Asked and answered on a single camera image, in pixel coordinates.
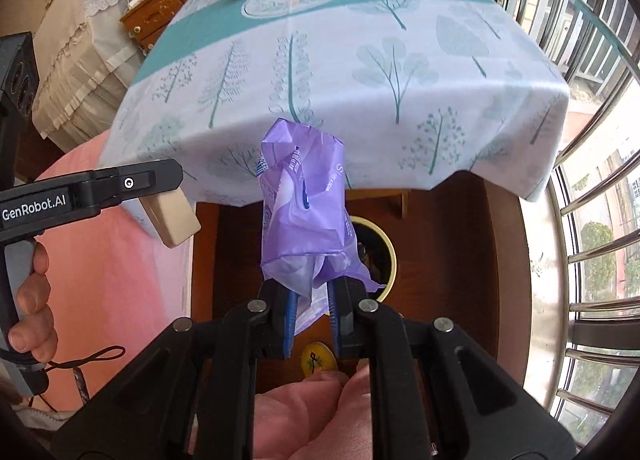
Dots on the purple plastic wrapper bag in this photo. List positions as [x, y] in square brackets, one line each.
[307, 235]

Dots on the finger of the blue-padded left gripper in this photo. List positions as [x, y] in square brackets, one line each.
[112, 186]

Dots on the yellow-rimmed dark trash bin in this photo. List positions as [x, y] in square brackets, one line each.
[378, 254]

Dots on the window with metal bars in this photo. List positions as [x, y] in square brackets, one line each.
[586, 308]

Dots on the cream lace furniture cover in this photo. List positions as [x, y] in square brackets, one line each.
[86, 62]

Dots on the pink bed blanket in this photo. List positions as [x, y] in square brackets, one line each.
[113, 283]

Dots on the tree-print teal tablecloth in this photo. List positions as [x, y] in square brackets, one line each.
[416, 90]

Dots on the beige cardboard box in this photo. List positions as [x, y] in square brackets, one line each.
[172, 216]

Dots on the pink pyjama legs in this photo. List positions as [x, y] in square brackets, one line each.
[325, 416]

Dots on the person's left hand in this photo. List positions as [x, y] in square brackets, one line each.
[35, 333]

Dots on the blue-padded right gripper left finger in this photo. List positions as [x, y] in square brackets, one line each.
[190, 394]

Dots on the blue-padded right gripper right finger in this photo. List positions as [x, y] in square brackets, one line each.
[435, 393]

